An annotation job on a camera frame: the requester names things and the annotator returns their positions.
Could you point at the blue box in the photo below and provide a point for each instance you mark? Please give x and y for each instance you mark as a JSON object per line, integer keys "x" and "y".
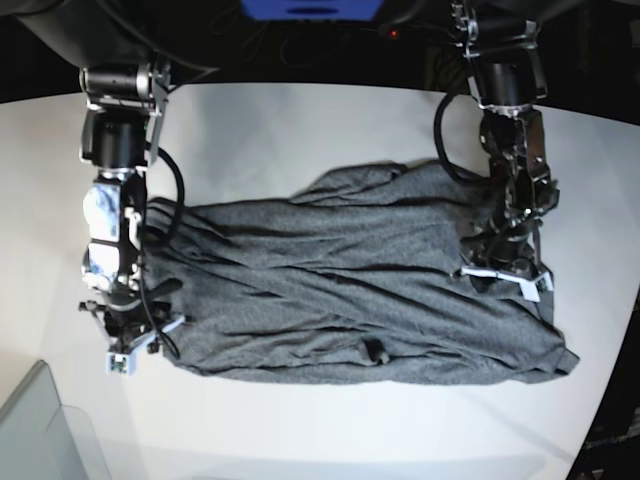
{"x": 290, "y": 10}

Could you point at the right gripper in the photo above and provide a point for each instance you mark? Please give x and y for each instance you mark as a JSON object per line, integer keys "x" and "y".
{"x": 145, "y": 326}

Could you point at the black power strip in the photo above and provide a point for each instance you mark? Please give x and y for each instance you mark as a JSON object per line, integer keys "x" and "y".
{"x": 425, "y": 29}

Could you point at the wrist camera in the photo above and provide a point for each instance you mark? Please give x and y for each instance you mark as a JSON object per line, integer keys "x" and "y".
{"x": 122, "y": 364}
{"x": 532, "y": 290}

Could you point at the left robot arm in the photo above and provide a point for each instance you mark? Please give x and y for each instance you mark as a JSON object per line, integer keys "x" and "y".
{"x": 498, "y": 41}

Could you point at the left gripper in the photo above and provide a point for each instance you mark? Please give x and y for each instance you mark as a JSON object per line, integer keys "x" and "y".
{"x": 512, "y": 255}

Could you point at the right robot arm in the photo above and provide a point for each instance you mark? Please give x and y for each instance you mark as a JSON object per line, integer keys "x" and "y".
{"x": 126, "y": 77}

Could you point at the grey t-shirt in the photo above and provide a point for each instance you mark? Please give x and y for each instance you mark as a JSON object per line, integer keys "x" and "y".
{"x": 355, "y": 279}

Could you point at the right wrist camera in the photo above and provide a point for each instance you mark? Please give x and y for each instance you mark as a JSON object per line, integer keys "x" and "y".
{"x": 122, "y": 364}

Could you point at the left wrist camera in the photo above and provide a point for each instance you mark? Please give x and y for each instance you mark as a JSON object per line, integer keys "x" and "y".
{"x": 532, "y": 290}

